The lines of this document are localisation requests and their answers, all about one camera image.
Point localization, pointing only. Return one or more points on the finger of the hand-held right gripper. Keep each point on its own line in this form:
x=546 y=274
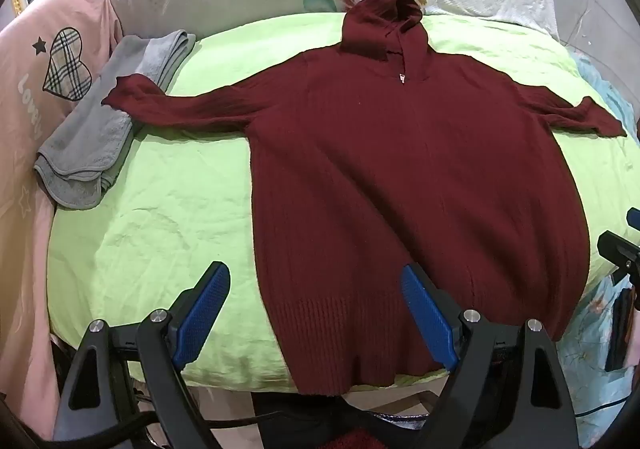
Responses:
x=620 y=251

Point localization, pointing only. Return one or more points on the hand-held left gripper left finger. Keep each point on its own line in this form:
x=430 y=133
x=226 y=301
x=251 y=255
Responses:
x=202 y=316

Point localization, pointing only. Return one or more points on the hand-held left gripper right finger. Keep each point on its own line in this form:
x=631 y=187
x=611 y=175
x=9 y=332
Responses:
x=425 y=314

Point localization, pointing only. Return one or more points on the maroon hooded sweater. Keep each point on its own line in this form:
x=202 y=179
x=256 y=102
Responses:
x=400 y=189

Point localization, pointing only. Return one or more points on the black flat object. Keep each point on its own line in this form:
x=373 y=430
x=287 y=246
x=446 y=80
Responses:
x=621 y=329

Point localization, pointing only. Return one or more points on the light green bed sheet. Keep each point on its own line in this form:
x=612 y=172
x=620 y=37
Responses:
x=165 y=229

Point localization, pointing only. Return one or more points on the light blue floral sheet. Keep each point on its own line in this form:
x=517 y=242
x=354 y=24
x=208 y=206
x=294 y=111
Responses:
x=585 y=354

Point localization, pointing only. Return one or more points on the grey towel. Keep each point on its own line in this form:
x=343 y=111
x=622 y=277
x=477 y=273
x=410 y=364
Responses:
x=95 y=139

